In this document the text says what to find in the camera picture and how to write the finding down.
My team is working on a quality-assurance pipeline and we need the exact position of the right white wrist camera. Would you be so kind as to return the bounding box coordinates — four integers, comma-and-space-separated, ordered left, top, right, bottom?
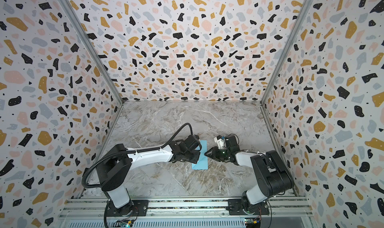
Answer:
214, 135, 226, 149

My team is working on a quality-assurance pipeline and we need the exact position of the left green circuit board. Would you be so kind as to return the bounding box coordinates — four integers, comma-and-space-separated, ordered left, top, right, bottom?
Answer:
113, 219, 135, 228

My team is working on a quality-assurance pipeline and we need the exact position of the right circuit board with wires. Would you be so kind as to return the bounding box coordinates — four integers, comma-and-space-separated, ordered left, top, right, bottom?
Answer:
245, 218, 261, 228

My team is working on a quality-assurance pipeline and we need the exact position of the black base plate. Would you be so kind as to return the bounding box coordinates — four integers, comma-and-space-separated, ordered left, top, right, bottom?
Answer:
105, 199, 149, 217
226, 199, 270, 216

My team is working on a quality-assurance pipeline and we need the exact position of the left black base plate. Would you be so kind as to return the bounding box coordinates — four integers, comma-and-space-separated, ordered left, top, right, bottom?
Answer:
105, 199, 149, 217

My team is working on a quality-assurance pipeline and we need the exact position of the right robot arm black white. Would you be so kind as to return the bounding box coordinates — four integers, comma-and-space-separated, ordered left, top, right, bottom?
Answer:
205, 134, 294, 213

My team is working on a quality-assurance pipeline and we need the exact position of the aluminium front rail frame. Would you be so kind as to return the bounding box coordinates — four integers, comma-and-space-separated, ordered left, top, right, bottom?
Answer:
57, 196, 317, 228

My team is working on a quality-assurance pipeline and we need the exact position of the light blue paper sheet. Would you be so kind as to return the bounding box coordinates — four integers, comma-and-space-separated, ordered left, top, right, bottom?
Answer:
192, 140, 208, 170

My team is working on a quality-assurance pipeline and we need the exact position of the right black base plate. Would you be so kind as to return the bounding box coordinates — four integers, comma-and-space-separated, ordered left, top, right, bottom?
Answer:
226, 199, 270, 216

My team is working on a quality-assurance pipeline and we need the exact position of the right aluminium corner post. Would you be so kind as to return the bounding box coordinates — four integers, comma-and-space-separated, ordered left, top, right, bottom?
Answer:
261, 0, 313, 106

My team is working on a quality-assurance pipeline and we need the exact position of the left black corrugated cable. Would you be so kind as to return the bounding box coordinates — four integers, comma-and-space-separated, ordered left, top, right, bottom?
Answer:
81, 122, 194, 189

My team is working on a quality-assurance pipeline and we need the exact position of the aluminium corner post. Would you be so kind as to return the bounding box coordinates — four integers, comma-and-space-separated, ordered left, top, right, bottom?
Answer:
57, 0, 124, 106
261, 0, 313, 106

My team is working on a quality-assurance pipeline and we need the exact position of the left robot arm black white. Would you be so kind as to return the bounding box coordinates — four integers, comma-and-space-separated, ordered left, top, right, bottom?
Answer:
96, 134, 201, 209

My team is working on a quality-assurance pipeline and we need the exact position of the left aluminium corner post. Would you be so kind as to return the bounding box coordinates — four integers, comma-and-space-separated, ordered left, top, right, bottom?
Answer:
57, 0, 124, 106

